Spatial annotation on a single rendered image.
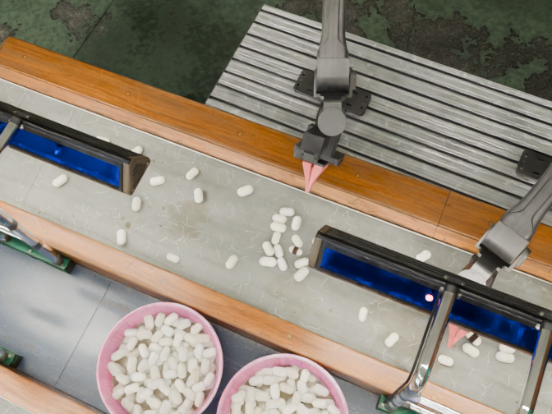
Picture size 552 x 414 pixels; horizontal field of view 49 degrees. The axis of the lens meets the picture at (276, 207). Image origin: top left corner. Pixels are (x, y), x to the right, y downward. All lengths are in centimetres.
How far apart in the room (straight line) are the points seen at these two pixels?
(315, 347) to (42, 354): 63
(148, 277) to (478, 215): 75
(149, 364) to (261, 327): 25
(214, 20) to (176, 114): 120
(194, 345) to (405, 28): 171
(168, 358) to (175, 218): 32
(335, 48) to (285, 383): 70
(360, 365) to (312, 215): 36
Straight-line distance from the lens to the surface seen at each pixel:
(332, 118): 122
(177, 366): 136
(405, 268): 99
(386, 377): 131
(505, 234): 122
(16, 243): 159
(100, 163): 115
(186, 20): 273
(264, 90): 166
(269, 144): 147
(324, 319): 134
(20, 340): 156
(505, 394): 137
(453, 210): 142
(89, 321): 151
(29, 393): 143
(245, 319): 133
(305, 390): 132
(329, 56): 128
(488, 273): 117
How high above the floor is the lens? 205
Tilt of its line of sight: 67 degrees down
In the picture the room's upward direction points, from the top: 10 degrees counter-clockwise
